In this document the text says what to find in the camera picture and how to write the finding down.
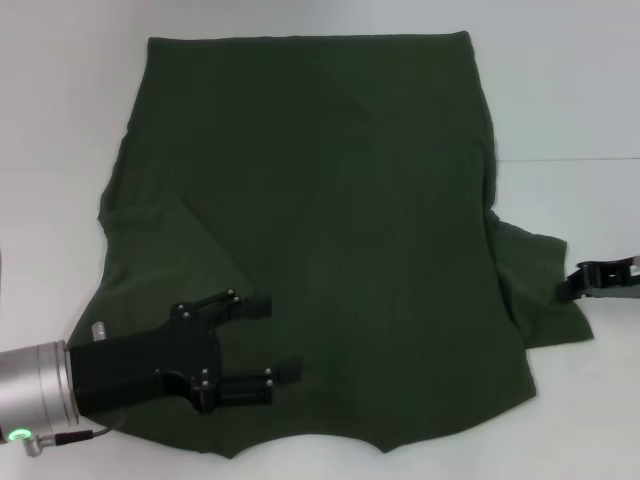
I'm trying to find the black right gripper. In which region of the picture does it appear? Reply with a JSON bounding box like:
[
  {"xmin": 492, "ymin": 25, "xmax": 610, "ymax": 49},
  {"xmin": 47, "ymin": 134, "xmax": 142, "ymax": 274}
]
[{"xmin": 556, "ymin": 254, "xmax": 640, "ymax": 302}]

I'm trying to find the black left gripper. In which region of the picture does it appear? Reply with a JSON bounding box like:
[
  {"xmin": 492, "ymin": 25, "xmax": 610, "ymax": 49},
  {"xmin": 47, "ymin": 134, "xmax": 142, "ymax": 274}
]
[{"xmin": 68, "ymin": 288, "xmax": 305, "ymax": 417}]

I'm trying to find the dark green shirt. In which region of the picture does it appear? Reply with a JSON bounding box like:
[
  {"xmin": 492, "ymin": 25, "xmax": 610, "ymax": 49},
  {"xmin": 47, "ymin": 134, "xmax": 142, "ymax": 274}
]
[{"xmin": 67, "ymin": 30, "xmax": 596, "ymax": 460}]

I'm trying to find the left arm connector cable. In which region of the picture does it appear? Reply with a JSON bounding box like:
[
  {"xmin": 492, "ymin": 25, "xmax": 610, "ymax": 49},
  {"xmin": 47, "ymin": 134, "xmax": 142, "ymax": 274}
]
[{"xmin": 22, "ymin": 417, "xmax": 126, "ymax": 445}]

